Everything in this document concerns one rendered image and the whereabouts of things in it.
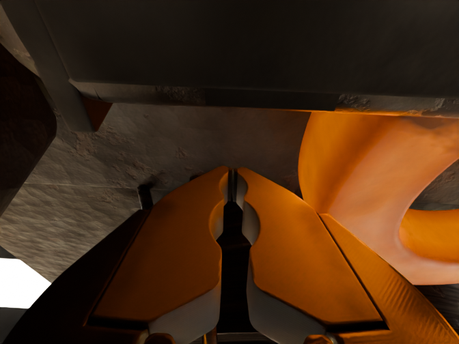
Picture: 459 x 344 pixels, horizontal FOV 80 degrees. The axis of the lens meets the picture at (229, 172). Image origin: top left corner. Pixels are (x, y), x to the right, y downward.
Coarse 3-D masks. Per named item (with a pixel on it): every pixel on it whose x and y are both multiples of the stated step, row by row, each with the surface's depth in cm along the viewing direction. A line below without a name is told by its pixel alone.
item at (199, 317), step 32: (192, 192) 10; (224, 192) 12; (160, 224) 8; (192, 224) 9; (128, 256) 7; (160, 256) 7; (192, 256) 7; (128, 288) 6; (160, 288) 6; (192, 288) 6; (96, 320) 6; (128, 320) 6; (160, 320) 6; (192, 320) 7
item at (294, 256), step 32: (256, 192) 10; (288, 192) 10; (256, 224) 9; (288, 224) 9; (320, 224) 9; (256, 256) 7; (288, 256) 7; (320, 256) 8; (256, 288) 7; (288, 288) 7; (320, 288) 7; (352, 288) 7; (256, 320) 7; (288, 320) 6; (320, 320) 6; (352, 320) 6
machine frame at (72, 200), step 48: (48, 96) 17; (96, 144) 19; (144, 144) 19; (192, 144) 19; (240, 144) 19; (288, 144) 19; (48, 192) 34; (96, 192) 33; (432, 192) 22; (0, 240) 45; (48, 240) 44; (96, 240) 43
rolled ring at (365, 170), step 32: (320, 128) 9; (352, 128) 7; (384, 128) 7; (416, 128) 7; (448, 128) 7; (320, 160) 9; (352, 160) 7; (384, 160) 7; (416, 160) 7; (448, 160) 8; (320, 192) 9; (352, 192) 8; (384, 192) 9; (416, 192) 9; (352, 224) 10; (384, 224) 10; (416, 224) 14; (448, 224) 15; (384, 256) 12; (416, 256) 13; (448, 256) 14
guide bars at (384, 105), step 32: (0, 32) 4; (32, 64) 4; (96, 96) 5; (128, 96) 5; (160, 96) 5; (192, 96) 5; (224, 96) 5; (256, 96) 5; (288, 96) 5; (320, 96) 4; (352, 96) 5; (384, 96) 5
